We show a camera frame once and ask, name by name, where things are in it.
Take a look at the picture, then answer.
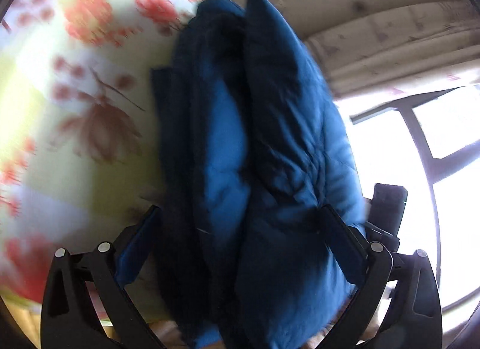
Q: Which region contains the floral bed quilt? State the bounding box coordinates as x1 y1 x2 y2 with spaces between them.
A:
0 0 219 323

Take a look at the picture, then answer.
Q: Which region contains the blue quilted down jacket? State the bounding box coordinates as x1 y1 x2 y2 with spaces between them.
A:
151 0 365 348

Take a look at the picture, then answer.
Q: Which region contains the patterned striped curtain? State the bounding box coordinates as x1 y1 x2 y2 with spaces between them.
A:
304 1 479 99

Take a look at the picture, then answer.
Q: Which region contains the dark window frame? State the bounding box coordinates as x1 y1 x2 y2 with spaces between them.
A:
350 85 480 314

